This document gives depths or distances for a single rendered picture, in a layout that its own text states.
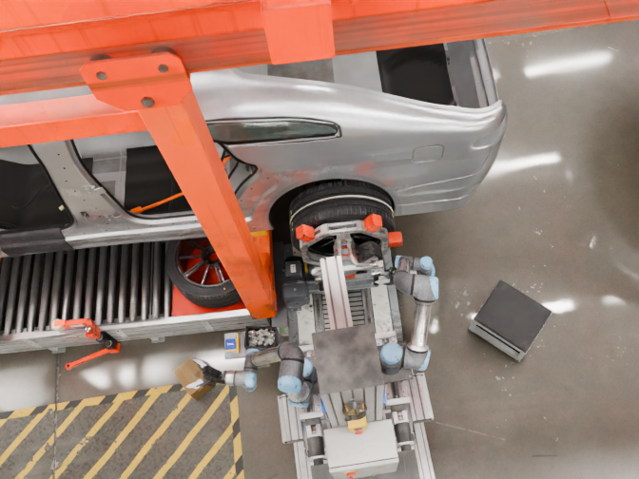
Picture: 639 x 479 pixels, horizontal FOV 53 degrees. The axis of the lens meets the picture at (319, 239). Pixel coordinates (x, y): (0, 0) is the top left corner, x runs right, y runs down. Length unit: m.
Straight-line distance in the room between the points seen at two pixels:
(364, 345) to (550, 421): 2.36
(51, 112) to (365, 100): 1.60
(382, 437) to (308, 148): 1.52
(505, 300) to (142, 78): 3.10
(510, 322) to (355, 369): 2.08
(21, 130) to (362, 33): 1.24
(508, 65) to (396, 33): 3.99
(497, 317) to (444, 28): 2.72
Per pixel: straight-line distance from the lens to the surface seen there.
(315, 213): 3.77
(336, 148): 3.43
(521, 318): 4.46
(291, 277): 4.41
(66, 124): 2.42
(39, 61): 2.22
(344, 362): 2.52
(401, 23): 2.04
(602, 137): 5.69
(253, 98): 3.32
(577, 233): 5.19
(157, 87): 2.06
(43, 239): 4.45
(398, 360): 3.55
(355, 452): 3.27
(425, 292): 3.41
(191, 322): 4.50
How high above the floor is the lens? 4.47
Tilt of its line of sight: 64 degrees down
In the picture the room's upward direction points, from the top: 10 degrees counter-clockwise
